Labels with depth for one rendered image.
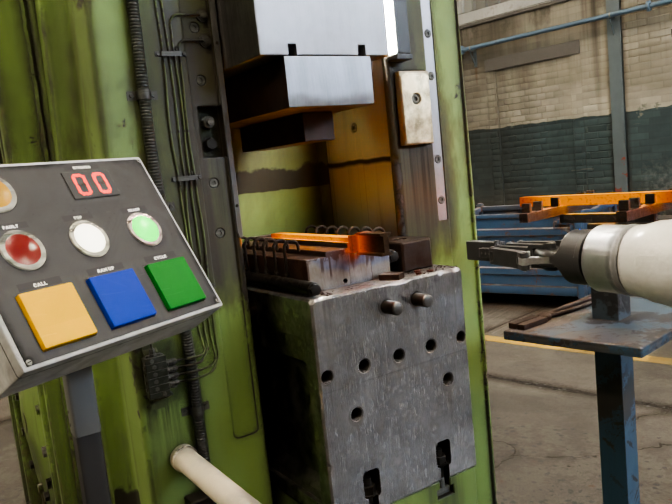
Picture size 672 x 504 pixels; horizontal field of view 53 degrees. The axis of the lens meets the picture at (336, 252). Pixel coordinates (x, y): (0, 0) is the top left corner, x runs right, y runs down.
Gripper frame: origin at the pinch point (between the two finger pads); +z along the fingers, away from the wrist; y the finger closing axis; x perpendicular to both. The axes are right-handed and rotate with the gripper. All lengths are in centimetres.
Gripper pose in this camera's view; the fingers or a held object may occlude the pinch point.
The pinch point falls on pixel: (485, 250)
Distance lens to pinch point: 109.1
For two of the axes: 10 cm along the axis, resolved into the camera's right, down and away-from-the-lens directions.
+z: -5.5, -0.5, 8.3
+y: 8.3, -1.5, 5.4
